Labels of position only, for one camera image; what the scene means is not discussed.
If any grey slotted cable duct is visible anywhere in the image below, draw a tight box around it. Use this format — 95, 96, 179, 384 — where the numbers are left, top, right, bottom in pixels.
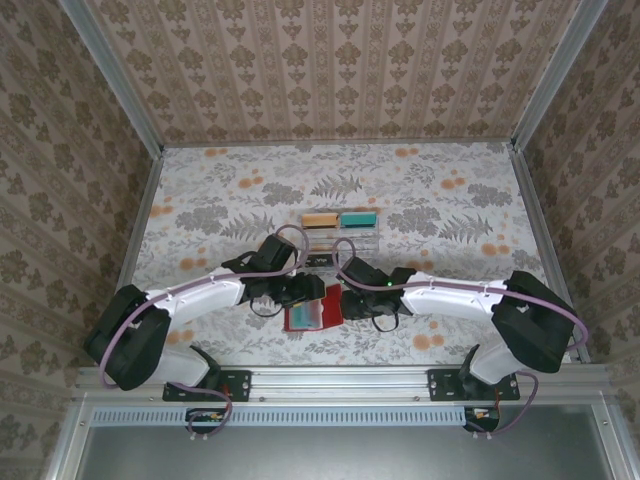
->
92, 405, 501, 426

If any long aluminium base rail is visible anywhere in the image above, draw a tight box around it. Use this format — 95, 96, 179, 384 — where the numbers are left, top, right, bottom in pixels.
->
74, 364, 616, 401

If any aluminium table edge rail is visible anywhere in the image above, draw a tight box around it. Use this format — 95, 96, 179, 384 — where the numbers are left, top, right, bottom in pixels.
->
513, 149, 592, 364
117, 149, 164, 301

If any teal card stack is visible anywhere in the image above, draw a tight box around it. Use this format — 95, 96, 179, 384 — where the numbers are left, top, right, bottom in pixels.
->
340, 210, 377, 231

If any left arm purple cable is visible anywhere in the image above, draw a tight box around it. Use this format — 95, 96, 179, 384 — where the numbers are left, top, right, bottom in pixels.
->
98, 223, 309, 444

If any grey metal panel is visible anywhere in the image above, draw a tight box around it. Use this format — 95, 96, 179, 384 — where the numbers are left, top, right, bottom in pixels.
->
74, 404, 616, 480

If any clear acrylic card organizer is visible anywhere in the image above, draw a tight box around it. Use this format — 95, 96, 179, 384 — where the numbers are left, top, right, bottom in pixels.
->
299, 207, 384, 271

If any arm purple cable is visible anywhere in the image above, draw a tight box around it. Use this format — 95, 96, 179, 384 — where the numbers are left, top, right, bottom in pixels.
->
98, 223, 309, 444
332, 237, 590, 441

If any black connector board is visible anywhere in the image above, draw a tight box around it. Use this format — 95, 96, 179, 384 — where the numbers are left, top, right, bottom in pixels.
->
184, 407, 229, 435
463, 407, 501, 434

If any gripper thin black cable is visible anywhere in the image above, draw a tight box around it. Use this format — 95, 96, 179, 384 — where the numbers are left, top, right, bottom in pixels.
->
374, 307, 401, 334
248, 297, 284, 320

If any right gripper thin black cable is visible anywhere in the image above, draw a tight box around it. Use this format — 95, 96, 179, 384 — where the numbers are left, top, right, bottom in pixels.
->
374, 307, 401, 334

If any aluminium frame post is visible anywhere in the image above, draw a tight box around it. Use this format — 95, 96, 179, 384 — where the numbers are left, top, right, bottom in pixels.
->
509, 0, 611, 151
58, 0, 166, 156

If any teal plastic card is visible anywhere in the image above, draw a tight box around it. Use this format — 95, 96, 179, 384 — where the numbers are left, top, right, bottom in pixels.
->
291, 301, 324, 331

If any red leather card holder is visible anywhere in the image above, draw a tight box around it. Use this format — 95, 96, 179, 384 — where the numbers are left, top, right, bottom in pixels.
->
283, 284, 347, 334

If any thin aluminium table rail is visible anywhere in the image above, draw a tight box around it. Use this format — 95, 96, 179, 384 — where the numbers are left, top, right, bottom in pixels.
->
159, 139, 519, 150

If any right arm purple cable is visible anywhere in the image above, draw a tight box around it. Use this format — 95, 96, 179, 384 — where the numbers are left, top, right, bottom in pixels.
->
332, 237, 590, 441

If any left gripper thin black cable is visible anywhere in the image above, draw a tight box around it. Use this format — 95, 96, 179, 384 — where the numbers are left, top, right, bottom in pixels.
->
248, 297, 284, 320

